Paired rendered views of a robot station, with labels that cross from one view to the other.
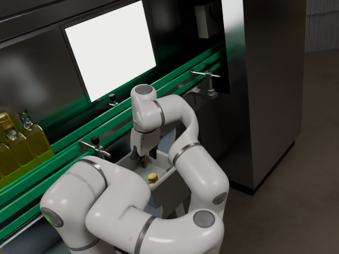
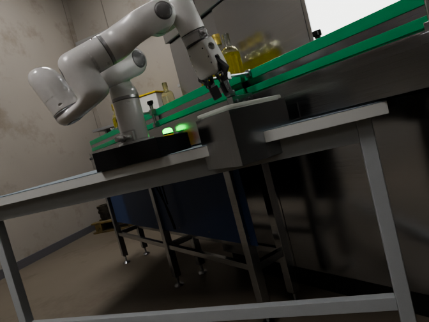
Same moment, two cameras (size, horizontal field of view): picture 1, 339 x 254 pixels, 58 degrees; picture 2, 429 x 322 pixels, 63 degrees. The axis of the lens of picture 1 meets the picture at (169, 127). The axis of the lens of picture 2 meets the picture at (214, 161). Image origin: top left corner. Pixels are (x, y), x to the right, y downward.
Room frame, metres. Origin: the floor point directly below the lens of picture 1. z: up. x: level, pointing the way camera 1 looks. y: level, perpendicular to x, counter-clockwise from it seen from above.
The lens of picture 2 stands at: (0.92, -0.96, 0.77)
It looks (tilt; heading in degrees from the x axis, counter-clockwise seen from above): 4 degrees down; 97
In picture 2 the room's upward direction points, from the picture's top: 15 degrees counter-clockwise
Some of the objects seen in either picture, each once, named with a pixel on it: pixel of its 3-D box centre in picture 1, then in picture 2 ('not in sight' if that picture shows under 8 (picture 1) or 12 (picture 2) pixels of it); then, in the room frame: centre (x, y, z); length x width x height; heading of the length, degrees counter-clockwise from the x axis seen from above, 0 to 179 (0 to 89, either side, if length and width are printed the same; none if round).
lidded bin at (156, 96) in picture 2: not in sight; (150, 104); (-0.20, 3.30, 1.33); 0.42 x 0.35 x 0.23; 167
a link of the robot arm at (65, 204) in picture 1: (75, 206); (121, 77); (0.53, 0.25, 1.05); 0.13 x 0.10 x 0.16; 148
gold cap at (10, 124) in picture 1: (4, 121); (216, 40); (0.87, 0.49, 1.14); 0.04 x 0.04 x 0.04
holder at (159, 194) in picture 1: (143, 172); (249, 120); (0.92, 0.13, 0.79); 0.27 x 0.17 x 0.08; 41
